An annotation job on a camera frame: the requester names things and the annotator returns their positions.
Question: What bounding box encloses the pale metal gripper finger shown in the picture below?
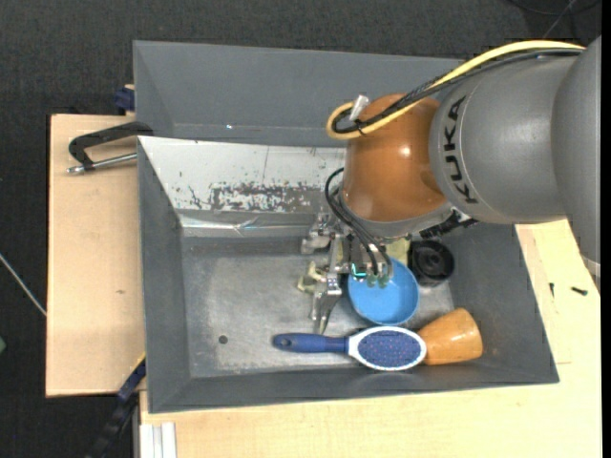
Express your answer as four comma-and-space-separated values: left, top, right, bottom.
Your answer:
310, 289, 327, 324
316, 275, 344, 335

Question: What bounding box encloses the pale yellow small toy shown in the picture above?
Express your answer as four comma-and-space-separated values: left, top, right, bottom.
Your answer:
297, 260, 327, 296

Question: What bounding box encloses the blue bowl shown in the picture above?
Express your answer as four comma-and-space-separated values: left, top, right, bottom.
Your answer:
347, 255, 421, 326

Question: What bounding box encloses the grey metal bin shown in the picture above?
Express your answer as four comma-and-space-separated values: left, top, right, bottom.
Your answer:
131, 39, 560, 414

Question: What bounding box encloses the blue and white hairbrush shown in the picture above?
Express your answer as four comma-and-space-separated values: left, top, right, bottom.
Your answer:
272, 325, 428, 372

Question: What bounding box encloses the black round cap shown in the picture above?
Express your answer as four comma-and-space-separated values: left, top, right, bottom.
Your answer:
409, 239, 455, 288

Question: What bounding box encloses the pale wood board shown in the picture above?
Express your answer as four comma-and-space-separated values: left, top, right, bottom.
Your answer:
45, 112, 147, 398

